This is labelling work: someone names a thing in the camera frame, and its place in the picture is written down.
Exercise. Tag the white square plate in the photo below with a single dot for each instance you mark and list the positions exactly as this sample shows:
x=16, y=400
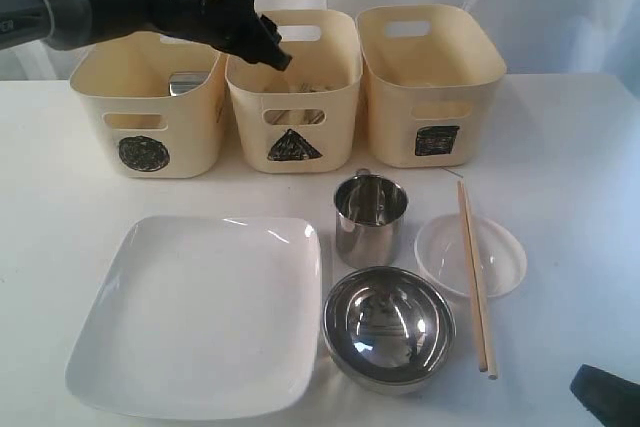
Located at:
x=203, y=319

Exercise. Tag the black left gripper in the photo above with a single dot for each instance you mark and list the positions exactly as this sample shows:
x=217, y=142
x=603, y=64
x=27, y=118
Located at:
x=230, y=26

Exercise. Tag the steel cup front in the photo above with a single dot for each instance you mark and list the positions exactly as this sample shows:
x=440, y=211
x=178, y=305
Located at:
x=180, y=83

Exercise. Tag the cream bin with triangle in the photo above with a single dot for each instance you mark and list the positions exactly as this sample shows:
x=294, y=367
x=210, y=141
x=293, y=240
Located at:
x=283, y=131

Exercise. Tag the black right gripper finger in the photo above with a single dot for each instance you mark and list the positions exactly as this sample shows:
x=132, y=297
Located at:
x=612, y=400

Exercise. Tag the cream bin with circle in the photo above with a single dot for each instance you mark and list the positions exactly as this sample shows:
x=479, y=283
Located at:
x=143, y=131

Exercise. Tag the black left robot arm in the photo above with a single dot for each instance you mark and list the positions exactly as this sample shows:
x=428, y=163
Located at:
x=70, y=24

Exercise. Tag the white round bowl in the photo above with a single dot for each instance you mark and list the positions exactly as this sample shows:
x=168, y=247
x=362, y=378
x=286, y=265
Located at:
x=440, y=256

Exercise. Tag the cream bin with square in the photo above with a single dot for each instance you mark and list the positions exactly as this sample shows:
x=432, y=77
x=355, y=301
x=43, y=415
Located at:
x=431, y=78

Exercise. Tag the steel fork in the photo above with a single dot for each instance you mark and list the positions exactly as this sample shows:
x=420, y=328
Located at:
x=306, y=87

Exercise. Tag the steel mug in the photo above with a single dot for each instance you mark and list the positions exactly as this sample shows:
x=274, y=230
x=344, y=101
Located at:
x=370, y=211

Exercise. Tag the steel bowl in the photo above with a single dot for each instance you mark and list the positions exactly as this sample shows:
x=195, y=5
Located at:
x=387, y=329

